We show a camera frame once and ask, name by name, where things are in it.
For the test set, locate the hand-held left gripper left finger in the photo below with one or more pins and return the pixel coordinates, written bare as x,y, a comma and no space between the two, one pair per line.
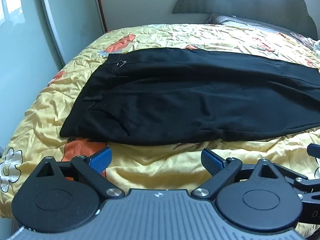
101,161

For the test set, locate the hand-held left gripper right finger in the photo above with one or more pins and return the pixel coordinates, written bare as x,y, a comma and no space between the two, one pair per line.
211,162

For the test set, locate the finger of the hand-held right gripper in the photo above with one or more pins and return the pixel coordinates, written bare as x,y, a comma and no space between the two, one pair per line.
306,186
313,150

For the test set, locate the black pants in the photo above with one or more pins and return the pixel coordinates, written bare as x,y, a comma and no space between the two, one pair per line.
175,97

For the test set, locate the yellow floral blanket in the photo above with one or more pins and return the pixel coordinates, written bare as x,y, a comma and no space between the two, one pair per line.
162,160

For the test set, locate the crumpled light cloth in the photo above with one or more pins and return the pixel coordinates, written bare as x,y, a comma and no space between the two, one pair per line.
306,42

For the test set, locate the glossy wardrobe door panel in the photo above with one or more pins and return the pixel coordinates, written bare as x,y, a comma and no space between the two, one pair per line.
20,55

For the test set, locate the grey pillow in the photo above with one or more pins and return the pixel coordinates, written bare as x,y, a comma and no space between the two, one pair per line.
240,21

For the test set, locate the white wardrobe door panel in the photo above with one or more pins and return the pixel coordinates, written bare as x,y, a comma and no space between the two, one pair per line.
80,12

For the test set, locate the brown wooden trim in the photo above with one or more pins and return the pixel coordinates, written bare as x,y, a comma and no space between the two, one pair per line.
101,7

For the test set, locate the grey upholstered headboard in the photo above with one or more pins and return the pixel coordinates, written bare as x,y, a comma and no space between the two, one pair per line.
250,2

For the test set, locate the grey curved door frame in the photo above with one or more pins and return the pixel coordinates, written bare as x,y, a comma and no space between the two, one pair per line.
51,22

